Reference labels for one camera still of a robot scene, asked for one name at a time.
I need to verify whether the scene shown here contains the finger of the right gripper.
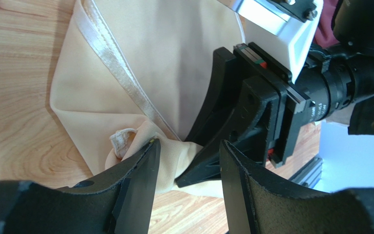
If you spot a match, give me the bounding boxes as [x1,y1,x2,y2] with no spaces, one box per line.
[176,77,280,188]
[186,47,239,146]

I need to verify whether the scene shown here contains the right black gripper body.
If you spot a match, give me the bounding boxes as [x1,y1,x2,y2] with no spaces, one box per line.
[234,43,374,167]

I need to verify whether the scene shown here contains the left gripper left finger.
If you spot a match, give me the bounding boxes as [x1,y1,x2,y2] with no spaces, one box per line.
[0,139,161,234]

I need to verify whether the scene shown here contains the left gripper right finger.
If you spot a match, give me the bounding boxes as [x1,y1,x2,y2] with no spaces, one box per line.
[220,140,374,234]

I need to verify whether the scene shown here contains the beige cloth napkin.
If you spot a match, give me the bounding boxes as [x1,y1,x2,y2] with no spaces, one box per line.
[50,0,244,193]

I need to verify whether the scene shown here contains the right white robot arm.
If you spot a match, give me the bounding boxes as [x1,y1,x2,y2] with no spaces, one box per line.
[176,0,374,187]

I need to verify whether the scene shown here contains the maroon shirt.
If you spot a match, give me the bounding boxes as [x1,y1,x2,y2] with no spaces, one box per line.
[313,0,338,48]

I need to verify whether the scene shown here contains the aluminium frame post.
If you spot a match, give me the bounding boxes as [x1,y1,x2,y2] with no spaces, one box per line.
[289,155,323,189]

